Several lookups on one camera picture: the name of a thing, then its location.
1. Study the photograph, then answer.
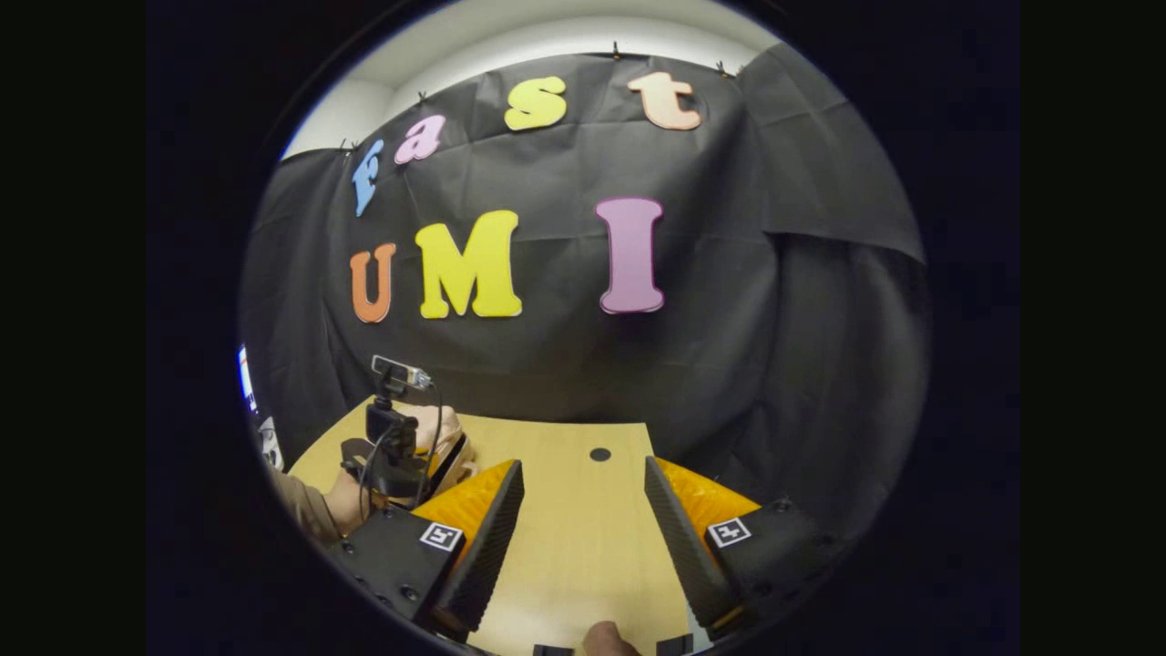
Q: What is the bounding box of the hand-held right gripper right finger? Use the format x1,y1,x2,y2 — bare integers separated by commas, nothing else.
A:
643,456,853,643

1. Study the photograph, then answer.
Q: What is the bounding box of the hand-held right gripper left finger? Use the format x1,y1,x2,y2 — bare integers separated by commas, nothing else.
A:
326,458,527,644

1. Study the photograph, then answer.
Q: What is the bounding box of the black backdrop cloth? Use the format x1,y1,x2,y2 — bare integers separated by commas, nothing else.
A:
239,41,930,538

